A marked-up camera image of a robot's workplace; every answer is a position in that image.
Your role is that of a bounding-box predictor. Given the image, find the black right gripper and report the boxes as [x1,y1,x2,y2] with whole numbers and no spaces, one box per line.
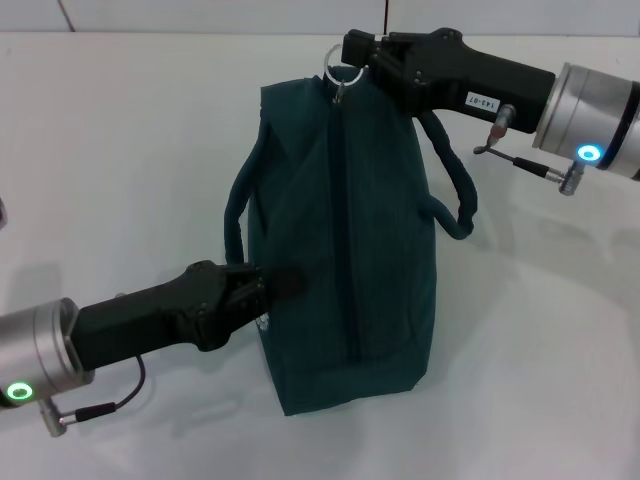
[342,28,556,134]

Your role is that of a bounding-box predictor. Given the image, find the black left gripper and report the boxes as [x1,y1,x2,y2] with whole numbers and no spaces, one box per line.
[73,260,306,371]

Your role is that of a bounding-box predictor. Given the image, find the dark teal insulated lunch bag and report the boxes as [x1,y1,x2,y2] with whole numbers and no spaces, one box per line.
[224,43,476,417]

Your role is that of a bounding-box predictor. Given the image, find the right gripper cable with plug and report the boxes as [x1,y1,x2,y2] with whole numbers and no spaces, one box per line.
[473,103,591,196]

